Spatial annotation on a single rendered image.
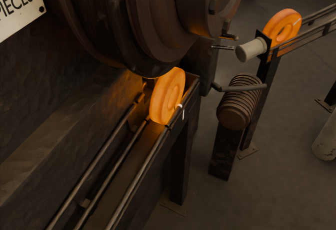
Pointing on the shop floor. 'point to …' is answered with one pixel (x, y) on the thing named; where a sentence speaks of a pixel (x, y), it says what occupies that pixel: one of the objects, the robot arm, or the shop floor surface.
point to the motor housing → (233, 124)
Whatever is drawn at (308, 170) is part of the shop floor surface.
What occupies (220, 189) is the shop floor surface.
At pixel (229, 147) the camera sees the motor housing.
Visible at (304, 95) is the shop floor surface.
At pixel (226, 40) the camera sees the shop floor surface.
